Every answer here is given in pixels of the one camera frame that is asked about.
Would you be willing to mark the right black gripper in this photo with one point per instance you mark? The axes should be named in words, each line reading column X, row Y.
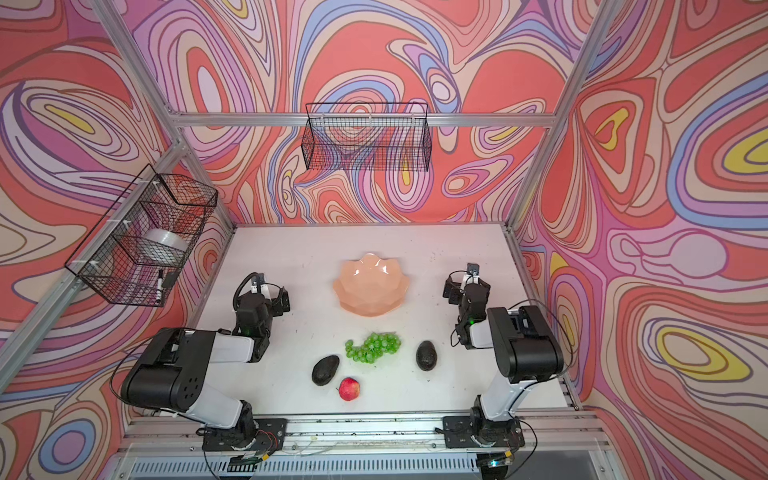
column 453, row 289

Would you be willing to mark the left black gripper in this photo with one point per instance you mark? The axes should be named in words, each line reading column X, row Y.
column 279, row 301

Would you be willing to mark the dark fake avocado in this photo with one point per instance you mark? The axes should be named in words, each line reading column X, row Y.
column 325, row 370
column 426, row 356

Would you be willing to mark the green fake grape bunch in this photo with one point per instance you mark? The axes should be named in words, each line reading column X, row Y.
column 373, row 347

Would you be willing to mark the red fake apple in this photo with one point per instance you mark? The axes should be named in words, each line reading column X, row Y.
column 349, row 389

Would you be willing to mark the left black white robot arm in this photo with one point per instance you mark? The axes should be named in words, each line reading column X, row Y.
column 170, row 375

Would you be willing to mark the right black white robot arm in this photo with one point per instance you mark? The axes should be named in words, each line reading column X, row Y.
column 526, row 353

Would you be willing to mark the pink lotus fruit bowl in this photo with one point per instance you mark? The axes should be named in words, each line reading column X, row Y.
column 371, row 286

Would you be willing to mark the black marker pen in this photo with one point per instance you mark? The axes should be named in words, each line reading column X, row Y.
column 159, row 290

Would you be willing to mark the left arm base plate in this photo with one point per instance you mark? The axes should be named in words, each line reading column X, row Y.
column 265, row 435

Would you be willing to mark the left black wire basket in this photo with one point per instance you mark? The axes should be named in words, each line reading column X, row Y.
column 122, row 267

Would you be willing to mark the black wire basket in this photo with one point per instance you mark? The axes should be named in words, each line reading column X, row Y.
column 122, row 267
column 367, row 136

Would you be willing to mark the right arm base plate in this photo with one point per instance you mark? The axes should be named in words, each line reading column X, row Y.
column 463, row 432

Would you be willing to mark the back black wire basket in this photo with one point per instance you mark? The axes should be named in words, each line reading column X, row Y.
column 367, row 136

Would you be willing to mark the aluminium front rail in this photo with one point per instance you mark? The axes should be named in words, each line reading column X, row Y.
column 545, row 429

